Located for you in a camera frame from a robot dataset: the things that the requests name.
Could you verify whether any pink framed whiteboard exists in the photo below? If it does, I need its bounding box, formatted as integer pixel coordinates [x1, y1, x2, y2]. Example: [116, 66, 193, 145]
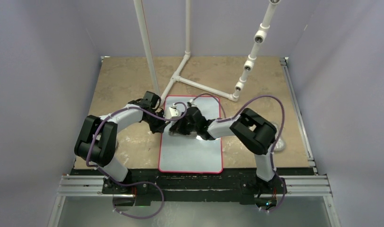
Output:
[158, 96, 223, 174]

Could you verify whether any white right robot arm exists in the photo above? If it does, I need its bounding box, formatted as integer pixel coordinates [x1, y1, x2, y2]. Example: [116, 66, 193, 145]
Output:
[169, 107, 279, 192]

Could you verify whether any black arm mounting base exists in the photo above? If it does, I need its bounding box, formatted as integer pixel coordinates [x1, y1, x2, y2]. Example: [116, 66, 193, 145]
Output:
[69, 167, 315, 206]

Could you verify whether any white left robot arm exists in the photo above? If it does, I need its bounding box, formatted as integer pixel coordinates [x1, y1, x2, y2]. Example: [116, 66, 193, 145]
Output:
[74, 91, 168, 193]

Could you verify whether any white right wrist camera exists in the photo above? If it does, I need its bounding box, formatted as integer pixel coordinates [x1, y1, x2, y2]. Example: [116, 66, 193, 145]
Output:
[187, 99, 196, 108]

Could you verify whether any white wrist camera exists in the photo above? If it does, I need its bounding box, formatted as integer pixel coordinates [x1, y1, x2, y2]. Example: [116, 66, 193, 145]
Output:
[164, 106, 181, 121]
[187, 99, 196, 108]

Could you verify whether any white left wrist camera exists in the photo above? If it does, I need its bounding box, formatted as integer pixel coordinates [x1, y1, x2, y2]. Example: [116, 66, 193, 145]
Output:
[164, 106, 181, 121]

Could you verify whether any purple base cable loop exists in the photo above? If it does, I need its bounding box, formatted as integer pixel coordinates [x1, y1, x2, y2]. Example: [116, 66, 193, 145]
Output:
[111, 182, 165, 219]

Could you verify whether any white PVC pipe frame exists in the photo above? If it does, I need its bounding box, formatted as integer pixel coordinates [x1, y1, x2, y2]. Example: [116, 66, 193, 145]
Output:
[133, 0, 282, 105]

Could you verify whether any aluminium rail frame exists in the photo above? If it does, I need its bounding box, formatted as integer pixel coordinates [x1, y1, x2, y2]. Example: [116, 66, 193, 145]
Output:
[48, 56, 340, 227]

